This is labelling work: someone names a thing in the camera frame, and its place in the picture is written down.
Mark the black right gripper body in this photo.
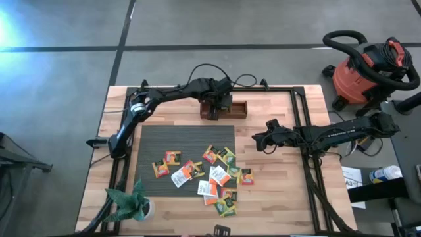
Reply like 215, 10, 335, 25
261, 127, 299, 149

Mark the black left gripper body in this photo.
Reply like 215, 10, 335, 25
200, 90, 233, 112

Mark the brown wooden tea organizer box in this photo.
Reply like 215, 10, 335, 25
199, 100, 248, 120

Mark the dark grey woven placemat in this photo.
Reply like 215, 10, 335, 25
134, 124, 238, 198

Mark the white paper sheet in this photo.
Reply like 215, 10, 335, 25
341, 166, 366, 210

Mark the black power adapter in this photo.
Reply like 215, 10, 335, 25
357, 136, 375, 151

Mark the orange black shop vacuum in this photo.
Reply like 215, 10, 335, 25
322, 35, 414, 111

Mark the blue white wipes canister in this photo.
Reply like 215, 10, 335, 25
368, 165, 403, 184

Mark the green potted artificial plant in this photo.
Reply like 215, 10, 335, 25
104, 177, 156, 223

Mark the dark grey cart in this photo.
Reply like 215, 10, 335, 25
380, 98, 421, 205

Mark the black tube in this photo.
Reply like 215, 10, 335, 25
393, 91, 421, 115

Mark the black cart base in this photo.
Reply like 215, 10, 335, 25
387, 197, 421, 237

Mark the black metal stand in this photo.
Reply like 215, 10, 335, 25
0, 131, 53, 237

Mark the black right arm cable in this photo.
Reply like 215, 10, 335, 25
261, 131, 281, 155

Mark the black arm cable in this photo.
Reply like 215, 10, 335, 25
186, 63, 258, 90
261, 131, 281, 155

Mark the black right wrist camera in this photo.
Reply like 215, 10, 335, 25
265, 118, 281, 131

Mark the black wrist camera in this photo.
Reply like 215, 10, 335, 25
265, 118, 281, 131
215, 78, 234, 96

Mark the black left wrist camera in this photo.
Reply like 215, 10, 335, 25
215, 78, 234, 96

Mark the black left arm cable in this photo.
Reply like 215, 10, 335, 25
186, 63, 258, 90

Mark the black aluminium table frame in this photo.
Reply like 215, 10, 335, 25
78, 78, 358, 236

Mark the black floor cable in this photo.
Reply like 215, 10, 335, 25
360, 136, 385, 158

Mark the black vacuum hose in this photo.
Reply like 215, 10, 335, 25
322, 29, 421, 92

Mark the black coiled vacuum cord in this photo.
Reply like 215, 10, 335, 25
380, 36, 412, 68

